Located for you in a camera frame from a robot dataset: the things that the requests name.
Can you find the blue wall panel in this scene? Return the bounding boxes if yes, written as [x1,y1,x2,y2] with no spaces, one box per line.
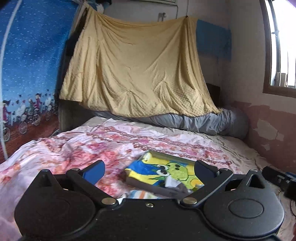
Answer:
[196,20,232,60]

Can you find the grey tray cartoon liner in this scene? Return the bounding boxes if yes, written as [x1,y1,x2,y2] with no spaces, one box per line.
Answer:
[125,150,204,199]

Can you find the yellow dotted hanging blanket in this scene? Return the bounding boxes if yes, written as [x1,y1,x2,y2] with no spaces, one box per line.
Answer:
[59,6,220,118]

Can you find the grey rolled quilt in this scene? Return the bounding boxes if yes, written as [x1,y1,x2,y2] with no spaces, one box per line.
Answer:
[93,108,249,140]

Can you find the wooden framed window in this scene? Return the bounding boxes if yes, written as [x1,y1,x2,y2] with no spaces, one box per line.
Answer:
[260,1,295,98]

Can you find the blue bicycle print curtain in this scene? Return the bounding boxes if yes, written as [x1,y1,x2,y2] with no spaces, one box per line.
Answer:
[1,1,78,161]

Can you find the pink floral bed sheet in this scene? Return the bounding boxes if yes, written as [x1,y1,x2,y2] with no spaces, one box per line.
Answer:
[1,117,267,240]

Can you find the striped colourful towel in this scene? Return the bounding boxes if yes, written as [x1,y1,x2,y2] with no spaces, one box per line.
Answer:
[118,190,162,200]

